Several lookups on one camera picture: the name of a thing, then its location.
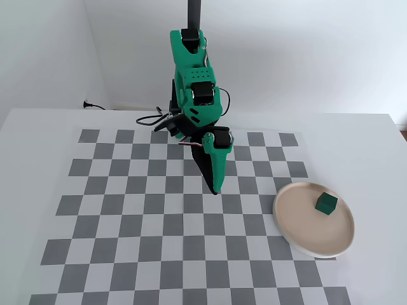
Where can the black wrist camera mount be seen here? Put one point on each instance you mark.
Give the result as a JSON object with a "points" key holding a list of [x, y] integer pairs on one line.
{"points": [[176, 122]]}

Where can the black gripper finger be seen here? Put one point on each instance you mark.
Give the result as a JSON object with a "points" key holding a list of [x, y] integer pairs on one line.
{"points": [[203, 162]]}

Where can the black wall plug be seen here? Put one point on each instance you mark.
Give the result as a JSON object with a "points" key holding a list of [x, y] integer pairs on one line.
{"points": [[87, 104]]}

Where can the black vertical pole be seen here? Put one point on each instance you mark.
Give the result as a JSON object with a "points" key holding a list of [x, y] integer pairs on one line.
{"points": [[194, 14]]}

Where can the beige round plate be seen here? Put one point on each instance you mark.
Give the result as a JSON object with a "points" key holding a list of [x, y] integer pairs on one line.
{"points": [[305, 228]]}

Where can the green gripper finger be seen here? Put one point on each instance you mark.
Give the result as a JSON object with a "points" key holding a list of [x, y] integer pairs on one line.
{"points": [[219, 168]]}

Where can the grey white checkerboard mat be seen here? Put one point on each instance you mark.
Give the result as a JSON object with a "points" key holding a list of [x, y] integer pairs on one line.
{"points": [[152, 216]]}

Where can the dark green cube dice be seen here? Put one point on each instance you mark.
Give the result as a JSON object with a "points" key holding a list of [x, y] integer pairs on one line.
{"points": [[326, 205]]}

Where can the green gripper body black servo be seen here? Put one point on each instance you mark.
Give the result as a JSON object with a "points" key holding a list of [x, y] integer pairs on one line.
{"points": [[222, 142]]}

